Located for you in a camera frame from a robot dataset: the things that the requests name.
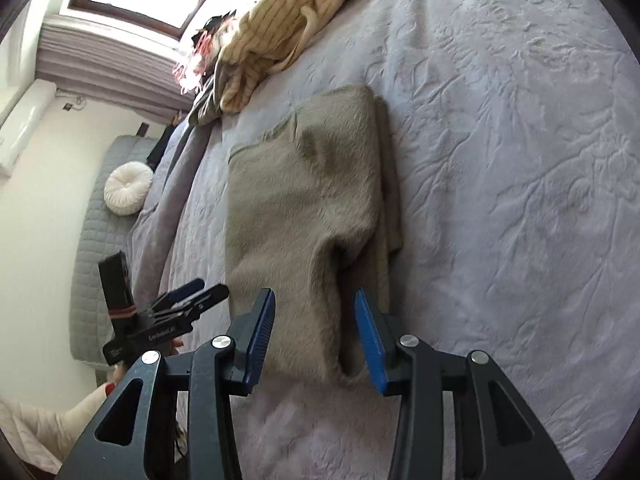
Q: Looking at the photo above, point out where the olive knit garment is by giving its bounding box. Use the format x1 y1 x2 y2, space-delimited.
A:
187 67 226 128

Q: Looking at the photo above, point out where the dark pink-trimmed item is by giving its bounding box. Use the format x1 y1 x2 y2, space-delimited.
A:
172 15 236 93

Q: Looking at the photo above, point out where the person's left forearm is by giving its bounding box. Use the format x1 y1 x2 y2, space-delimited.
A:
0 385 118 476

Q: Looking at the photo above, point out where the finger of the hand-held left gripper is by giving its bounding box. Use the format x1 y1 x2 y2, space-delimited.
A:
150 278 206 311
152 283 231 323

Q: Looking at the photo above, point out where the grey quilted headboard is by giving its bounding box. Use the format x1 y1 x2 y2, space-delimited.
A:
70 134 163 368

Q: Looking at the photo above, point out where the yellow striped garment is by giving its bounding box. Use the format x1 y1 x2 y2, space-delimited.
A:
212 0 386 113

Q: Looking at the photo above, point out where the lavender embossed fleece blanket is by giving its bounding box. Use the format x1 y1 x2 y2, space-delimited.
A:
125 0 640 480

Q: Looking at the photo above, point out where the round white pleated cushion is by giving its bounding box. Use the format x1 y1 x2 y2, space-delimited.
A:
103 161 154 217

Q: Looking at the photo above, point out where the lavender pleated curtain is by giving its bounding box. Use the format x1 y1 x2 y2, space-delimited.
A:
37 15 196 126

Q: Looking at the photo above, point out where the white air conditioner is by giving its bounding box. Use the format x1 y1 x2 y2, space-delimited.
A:
0 82 58 178

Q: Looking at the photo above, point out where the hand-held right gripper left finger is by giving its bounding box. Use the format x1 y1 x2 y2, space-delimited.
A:
55 287 277 480

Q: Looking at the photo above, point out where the brown knit sweater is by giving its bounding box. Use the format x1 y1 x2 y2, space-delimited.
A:
225 85 405 386

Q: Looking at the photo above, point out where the black item beside headboard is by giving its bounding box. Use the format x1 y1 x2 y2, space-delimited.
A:
146 122 176 168

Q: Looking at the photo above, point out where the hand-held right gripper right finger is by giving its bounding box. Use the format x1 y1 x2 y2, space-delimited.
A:
354 289 576 480

